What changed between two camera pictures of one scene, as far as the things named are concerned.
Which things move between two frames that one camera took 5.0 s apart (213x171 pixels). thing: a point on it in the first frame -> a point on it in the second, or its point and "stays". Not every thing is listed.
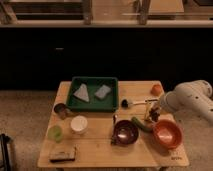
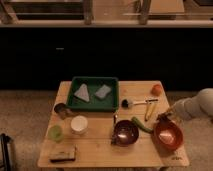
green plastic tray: [93, 94] stays
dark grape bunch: [154, 115] -> [163, 116]
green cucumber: [140, 125] stays
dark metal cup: [62, 110] stays
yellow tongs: [148, 102] stays
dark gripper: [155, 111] -> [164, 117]
